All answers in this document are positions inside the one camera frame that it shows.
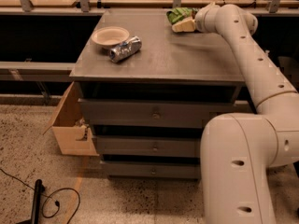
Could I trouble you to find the green rice chip bag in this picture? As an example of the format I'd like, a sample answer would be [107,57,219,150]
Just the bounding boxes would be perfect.
[166,7,198,24]

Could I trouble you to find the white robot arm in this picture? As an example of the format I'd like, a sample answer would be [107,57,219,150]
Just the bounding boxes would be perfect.
[192,3,299,224]

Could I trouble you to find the silver redbull can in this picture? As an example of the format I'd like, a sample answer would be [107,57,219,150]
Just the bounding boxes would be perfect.
[108,36,142,63]

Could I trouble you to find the white paper bowl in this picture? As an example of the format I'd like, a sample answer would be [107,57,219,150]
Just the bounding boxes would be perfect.
[92,26,130,49]

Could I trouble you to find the grey drawer cabinet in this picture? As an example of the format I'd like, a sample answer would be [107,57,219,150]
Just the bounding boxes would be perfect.
[71,9,248,166]

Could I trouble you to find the top grey drawer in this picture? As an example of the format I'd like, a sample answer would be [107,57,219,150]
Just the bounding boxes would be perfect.
[78,99,252,129]

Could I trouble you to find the grey drawer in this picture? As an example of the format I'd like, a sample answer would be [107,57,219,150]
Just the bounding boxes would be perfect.
[101,161,201,179]
[94,136,200,158]
[78,99,252,129]

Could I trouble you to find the middle grey drawer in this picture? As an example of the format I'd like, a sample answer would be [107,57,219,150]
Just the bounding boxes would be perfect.
[94,136,200,158]

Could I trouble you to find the cardboard box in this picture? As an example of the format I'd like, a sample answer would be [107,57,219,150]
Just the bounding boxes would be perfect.
[43,82,98,156]

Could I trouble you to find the bottom grey drawer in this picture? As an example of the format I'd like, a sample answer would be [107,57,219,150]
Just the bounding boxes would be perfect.
[101,161,201,179]

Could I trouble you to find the black floor pole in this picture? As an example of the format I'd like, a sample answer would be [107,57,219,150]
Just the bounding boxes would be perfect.
[18,179,45,224]

